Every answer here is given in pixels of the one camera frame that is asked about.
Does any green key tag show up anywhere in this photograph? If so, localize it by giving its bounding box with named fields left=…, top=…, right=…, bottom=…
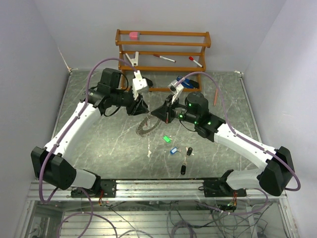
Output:
left=163, top=135, right=171, bottom=143

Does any purple cable loop below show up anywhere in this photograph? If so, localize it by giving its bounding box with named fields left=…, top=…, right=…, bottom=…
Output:
left=56, top=188, right=118, bottom=238

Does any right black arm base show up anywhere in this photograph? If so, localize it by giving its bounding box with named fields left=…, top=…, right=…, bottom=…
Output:
left=198, top=178, right=247, bottom=198

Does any black stapler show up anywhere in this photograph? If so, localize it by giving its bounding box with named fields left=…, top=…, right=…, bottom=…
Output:
left=145, top=77, right=154, bottom=88

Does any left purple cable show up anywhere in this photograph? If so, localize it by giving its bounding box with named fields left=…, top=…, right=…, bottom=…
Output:
left=38, top=58, right=139, bottom=204

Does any black key fob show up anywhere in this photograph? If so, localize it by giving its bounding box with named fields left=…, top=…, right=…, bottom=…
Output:
left=180, top=165, right=186, bottom=175
left=186, top=147, right=193, bottom=156

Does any black key fob lower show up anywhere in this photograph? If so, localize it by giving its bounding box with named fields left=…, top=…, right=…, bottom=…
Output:
left=180, top=165, right=186, bottom=175

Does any red capped white marker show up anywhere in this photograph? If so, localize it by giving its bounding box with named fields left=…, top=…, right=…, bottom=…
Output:
left=153, top=54, right=176, bottom=63

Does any blue key tag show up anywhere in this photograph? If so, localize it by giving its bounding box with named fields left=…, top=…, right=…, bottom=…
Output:
left=170, top=147, right=178, bottom=155

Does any purple cable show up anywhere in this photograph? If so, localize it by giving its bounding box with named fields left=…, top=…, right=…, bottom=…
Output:
left=175, top=71, right=302, bottom=191
left=38, top=58, right=139, bottom=204

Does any wooden three-tier shelf rack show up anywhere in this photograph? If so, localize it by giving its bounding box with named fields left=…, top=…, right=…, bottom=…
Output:
left=115, top=29, right=212, bottom=93

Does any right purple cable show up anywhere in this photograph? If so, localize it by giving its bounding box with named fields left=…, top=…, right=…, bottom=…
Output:
left=175, top=71, right=302, bottom=191

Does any pink eraser block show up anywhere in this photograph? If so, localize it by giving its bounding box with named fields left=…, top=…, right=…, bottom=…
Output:
left=129, top=31, right=140, bottom=41

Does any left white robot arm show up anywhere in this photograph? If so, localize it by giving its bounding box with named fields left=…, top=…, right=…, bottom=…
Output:
left=31, top=68, right=149, bottom=197

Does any white plastic clip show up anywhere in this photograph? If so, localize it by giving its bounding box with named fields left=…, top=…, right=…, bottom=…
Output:
left=125, top=52, right=139, bottom=67

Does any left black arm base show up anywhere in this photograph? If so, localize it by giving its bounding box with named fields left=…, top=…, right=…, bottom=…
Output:
left=70, top=179, right=117, bottom=198

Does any blue stapler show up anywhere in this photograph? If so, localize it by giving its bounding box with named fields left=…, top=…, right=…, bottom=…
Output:
left=181, top=78, right=200, bottom=89

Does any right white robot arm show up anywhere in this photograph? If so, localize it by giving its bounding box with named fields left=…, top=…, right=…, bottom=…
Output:
left=151, top=92, right=294, bottom=196

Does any black key fob upper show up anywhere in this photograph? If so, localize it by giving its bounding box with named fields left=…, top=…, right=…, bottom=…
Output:
left=186, top=147, right=193, bottom=156

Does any orange pencil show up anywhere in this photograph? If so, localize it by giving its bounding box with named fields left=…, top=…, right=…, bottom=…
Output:
left=213, top=88, right=218, bottom=106

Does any aluminium mounting rail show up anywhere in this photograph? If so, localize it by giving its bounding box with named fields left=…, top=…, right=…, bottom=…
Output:
left=27, top=180, right=286, bottom=201

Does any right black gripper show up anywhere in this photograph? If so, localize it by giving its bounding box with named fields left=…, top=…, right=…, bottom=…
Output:
left=151, top=94, right=199, bottom=124

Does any red tipped white marker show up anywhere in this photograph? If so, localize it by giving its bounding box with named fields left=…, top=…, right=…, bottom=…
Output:
left=189, top=56, right=203, bottom=68

